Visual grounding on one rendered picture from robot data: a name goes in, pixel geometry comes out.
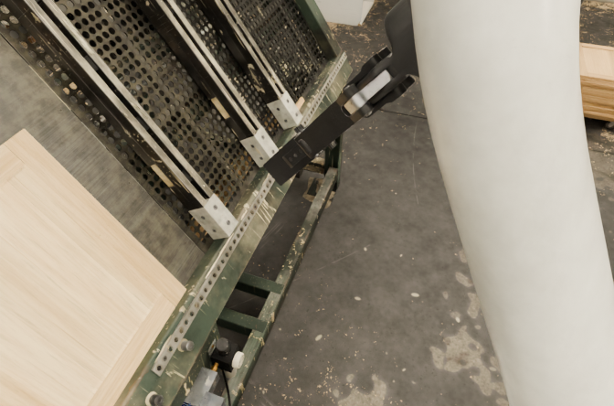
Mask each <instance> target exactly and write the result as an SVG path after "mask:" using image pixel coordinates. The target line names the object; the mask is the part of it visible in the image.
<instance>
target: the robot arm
mask: <svg viewBox="0 0 614 406"><path fill-rule="evenodd" d="M580 1H581V0H400V1H399V2H398V3H397V4H396V5H395V6H394V7H393V8H392V9H391V10H390V11H389V12H388V13H387V14H386V17H385V21H384V28H385V32H386V37H387V39H389V41H390V44H391V47H392V52H391V50H390V49H389V48H388V47H385V48H383V49H381V50H380V51H379V53H378V54H377V53H376V54H375V55H374V56H372V57H371V58H370V59H369V60H368V61H367V62H366V63H365V64H364V65H363V66H362V68H361V71H360V72H359V73H358V74H357V75H356V76H355V77H354V78H353V79H352V80H350V81H349V82H348V83H347V84H346V85H345V86H344V87H343V93H342V94H341V95H340V96H339V97H338V98H337V99H336V100H335V101H334V102H333V103H332V104H331V105H330V106H329V107H328V108H327V109H326V110H325V111H323V112H322V113H321V114H320V115H319V116H318V117H317V118H316V119H315V120H314V121H313V122H312V123H310V124H309V125H307V126H305V127H303V126H302V125H301V124H300V125H299V126H297V127H296V128H295V129H294V132H295V133H296V135H295V136H293V137H292V139H291V140H290V141H289V142H288V143H287V144H286V145H284V146H283V147H282V148H281V149H280V150H279V151H278V152H277V153H276V154H275V155H273V156H272V157H271V158H270V159H269V160H268V161H267V162H266V163H265V164H264V165H263V167H264V168H265V169H266V170H267V171H268V172H269V173H270V175H271V176H272V177H273V178H274V179H275V181H276V182H277V183H278V184H279V185H280V186H282V185H283V184H284V183H286V182H287V181H288V180H289V179H290V178H292V177H293V176H294V175H296V174H297V173H298V172H299V171H300V170H302V169H303V168H304V167H305V166H307V165H308V164H309V163H310V162H311V161H312V160H313V159H314V158H315V157H317V156H318V155H319V154H321V153H322V152H323V151H324V150H325V149H326V148H327V146H328V147H329V148H330V149H331V150H332V149H333V148H334V147H336V146H337V145H338V143H337V142H336V141H335V139H336V138H337V137H339V136H340V135H341V134H343V133H344V132H345V131H346V130H348V129H349V128H350V127H351V126H353V125H354V124H355V123H357V122H358V121H359V120H361V119H362V118H363V117H365V118H369V117H370V116H372V115H373V114H374V113H375V112H377V111H378V110H379V109H380V108H382V107H383V106H384V105H385V104H387V103H390V102H394V101H395V100H396V99H397V98H398V97H401V96H402V95H403V94H404V93H405V92H406V91H407V90H408V88H409V87H410V86H412V85H413V83H414V82H415V80H414V78H413V77H412V76H411V74H412V75H415V76H417V77H419V79H420V85H421V89H422V94H423V100H424V104H425V109H426V114H427V117H428V122H429V129H430V133H431V137H432V141H433V144H434V148H435V152H436V156H437V159H438V163H439V169H440V172H441V175H442V179H443V182H444V186H445V188H446V191H447V195H448V198H449V202H450V206H451V210H452V213H453V216H454V219H455V222H456V226H457V229H458V232H459V234H460V240H461V243H462V247H463V249H464V252H465V256H466V259H467V262H468V265H469V268H470V271H471V277H472V280H473V283H474V286H475V289H476V293H477V295H478V298H479V302H480V305H481V308H482V313H483V316H484V320H485V323H486V325H487V329H488V332H489V335H490V339H491V341H492V347H493V350H494V353H495V356H496V359H497V362H498V365H499V369H500V371H501V375H502V378H503V384H504V387H505V390H506V394H507V398H508V401H509V405H510V406H614V283H613V279H612V274H611V269H610V265H609V256H608V251H607V246H606V241H605V236H604V231H603V227H602V222H601V217H600V212H599V207H598V199H597V193H596V189H595V184H594V178H593V174H592V169H591V164H590V159H589V153H588V143H587V137H586V129H585V123H584V115H583V108H582V97H581V87H580V70H579V15H580Z"/></svg>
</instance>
